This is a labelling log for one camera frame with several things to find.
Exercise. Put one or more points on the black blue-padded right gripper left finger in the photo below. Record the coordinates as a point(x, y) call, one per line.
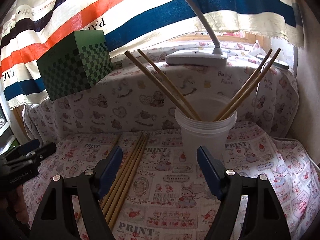
point(55, 218)

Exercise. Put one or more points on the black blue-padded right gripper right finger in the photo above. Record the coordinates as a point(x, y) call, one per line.
point(264, 216)

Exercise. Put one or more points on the translucent white plastic cup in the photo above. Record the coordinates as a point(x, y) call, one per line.
point(206, 132)

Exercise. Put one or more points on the green checkered box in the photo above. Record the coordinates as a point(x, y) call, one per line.
point(76, 63)

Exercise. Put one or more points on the baby bear print cloth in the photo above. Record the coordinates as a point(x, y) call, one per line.
point(127, 100)

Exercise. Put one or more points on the striped Hermes Paris curtain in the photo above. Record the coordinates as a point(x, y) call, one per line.
point(32, 27)

